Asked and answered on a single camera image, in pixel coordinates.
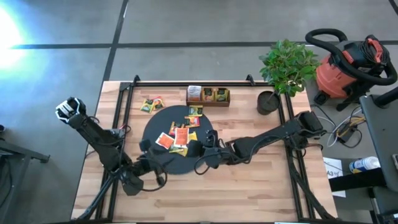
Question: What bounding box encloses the black floor stand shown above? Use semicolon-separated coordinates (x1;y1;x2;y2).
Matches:
0;124;50;224

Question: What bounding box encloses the black cart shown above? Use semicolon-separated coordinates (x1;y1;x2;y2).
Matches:
328;86;398;224

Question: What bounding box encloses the white blue bottle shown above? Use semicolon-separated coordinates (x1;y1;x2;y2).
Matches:
348;156;381;174

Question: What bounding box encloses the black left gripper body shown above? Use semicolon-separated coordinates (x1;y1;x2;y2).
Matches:
138;152;169;175

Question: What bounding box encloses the round dark woven placemat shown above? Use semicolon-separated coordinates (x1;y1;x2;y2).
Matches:
141;105;215;175

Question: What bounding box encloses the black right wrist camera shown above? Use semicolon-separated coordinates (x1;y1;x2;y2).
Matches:
205;129;218;147

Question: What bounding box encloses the orange black shop vacuum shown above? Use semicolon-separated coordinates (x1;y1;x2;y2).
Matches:
304;27;398;111

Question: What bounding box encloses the green plant in black pot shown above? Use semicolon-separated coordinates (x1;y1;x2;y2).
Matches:
256;39;321;116

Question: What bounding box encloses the black power brick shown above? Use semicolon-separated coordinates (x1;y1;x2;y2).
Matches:
337;126;355;144

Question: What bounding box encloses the white paper sheet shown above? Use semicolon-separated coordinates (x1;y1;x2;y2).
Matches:
322;156;347;198

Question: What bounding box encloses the wooden tea organizer box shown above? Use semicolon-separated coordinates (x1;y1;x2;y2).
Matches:
185;86;231;108

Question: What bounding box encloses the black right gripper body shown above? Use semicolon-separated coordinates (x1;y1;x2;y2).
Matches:
201;144;226;170

